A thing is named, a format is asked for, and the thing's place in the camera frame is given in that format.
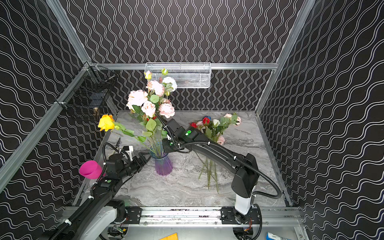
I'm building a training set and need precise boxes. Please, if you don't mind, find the brass padlock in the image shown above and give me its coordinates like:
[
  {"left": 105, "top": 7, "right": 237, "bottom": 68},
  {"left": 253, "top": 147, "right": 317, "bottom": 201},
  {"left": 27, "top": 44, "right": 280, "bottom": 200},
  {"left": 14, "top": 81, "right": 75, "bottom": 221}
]
[{"left": 93, "top": 107, "right": 100, "bottom": 119}]

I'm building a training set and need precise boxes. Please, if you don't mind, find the yellow object below rail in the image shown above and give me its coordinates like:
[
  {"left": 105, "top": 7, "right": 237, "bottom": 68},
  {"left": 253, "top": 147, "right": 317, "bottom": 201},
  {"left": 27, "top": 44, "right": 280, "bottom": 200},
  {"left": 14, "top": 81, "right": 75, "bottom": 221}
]
[{"left": 160, "top": 233, "right": 179, "bottom": 240}]

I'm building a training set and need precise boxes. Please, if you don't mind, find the pink rose spray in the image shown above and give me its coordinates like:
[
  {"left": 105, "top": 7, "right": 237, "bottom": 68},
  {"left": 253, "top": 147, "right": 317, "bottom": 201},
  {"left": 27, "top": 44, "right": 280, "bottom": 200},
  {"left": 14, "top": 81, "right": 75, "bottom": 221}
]
[
  {"left": 196, "top": 113, "right": 242, "bottom": 145},
  {"left": 140, "top": 100, "right": 160, "bottom": 155}
]

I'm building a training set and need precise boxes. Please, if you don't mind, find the white light-blue flower stem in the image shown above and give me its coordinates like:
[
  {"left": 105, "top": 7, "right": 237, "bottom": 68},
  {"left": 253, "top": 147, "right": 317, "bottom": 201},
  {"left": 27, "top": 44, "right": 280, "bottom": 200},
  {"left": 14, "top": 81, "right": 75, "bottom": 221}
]
[{"left": 159, "top": 68, "right": 178, "bottom": 96}]

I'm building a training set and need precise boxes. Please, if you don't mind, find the purple blue glass vase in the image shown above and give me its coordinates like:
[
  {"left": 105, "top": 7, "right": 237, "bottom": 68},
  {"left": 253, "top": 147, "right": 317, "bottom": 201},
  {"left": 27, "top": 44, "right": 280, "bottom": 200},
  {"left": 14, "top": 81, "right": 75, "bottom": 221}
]
[{"left": 150, "top": 143, "right": 173, "bottom": 176}]

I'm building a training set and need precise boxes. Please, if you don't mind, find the pink rose spray stem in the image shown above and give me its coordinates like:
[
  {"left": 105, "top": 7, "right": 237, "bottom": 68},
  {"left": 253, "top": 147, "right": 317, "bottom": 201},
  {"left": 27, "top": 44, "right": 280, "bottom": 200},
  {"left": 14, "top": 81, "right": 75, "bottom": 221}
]
[{"left": 159, "top": 100, "right": 175, "bottom": 119}]

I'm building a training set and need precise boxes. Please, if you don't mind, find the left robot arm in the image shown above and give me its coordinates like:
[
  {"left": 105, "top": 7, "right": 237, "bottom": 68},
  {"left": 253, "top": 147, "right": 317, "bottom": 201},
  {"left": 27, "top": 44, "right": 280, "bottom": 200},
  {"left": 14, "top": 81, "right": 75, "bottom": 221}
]
[{"left": 40, "top": 152, "right": 150, "bottom": 240}]

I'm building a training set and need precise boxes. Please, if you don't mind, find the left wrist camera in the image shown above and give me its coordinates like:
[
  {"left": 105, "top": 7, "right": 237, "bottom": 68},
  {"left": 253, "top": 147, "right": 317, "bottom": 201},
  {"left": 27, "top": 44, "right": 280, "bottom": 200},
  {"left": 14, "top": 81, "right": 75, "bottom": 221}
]
[{"left": 123, "top": 146, "right": 134, "bottom": 162}]

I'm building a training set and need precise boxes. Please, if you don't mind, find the black wire wall basket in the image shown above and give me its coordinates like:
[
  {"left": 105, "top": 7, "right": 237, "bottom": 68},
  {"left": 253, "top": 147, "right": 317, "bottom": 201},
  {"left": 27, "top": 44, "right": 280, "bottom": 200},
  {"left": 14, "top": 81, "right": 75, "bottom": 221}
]
[{"left": 60, "top": 66, "right": 117, "bottom": 121}]

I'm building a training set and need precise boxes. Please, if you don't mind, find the blue white box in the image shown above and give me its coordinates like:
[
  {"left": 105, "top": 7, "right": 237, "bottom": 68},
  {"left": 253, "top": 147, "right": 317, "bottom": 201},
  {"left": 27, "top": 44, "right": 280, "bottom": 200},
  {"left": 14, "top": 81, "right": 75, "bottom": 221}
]
[{"left": 266, "top": 232, "right": 290, "bottom": 240}]

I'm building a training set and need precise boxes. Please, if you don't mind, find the magenta silicone cup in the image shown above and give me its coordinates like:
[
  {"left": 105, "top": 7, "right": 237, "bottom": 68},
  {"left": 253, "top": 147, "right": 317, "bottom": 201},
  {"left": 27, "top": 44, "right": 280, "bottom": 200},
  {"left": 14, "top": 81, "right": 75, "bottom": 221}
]
[{"left": 79, "top": 161, "right": 103, "bottom": 180}]

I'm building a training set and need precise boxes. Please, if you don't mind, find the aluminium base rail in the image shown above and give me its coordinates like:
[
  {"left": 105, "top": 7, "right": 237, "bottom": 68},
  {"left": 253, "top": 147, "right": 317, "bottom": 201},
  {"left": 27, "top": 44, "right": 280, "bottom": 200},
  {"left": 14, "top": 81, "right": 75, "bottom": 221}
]
[{"left": 64, "top": 206, "right": 302, "bottom": 227}]

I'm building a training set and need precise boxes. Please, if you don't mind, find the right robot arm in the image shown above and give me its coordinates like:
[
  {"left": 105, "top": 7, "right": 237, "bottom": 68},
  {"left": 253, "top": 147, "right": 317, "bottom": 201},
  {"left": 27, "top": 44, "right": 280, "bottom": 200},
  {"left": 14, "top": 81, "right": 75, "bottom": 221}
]
[{"left": 156, "top": 114, "right": 282, "bottom": 216}]

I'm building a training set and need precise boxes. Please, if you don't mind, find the large pink peony stem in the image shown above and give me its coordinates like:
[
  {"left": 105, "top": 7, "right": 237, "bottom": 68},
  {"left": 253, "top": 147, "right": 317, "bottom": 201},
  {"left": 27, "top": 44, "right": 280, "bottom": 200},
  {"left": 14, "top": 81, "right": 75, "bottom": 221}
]
[{"left": 127, "top": 75, "right": 165, "bottom": 143}]

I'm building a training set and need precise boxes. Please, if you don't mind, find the white mesh wall basket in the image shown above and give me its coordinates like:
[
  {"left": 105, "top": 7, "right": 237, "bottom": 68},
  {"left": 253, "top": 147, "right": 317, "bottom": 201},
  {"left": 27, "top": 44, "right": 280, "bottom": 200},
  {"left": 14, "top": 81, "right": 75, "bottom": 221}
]
[{"left": 145, "top": 62, "right": 212, "bottom": 89}]

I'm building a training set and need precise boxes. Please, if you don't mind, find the yellow rose stem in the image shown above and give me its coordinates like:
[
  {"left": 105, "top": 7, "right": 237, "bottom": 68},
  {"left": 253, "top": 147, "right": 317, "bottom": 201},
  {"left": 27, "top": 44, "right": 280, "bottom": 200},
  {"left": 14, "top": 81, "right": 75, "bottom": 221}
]
[{"left": 98, "top": 115, "right": 158, "bottom": 154}]

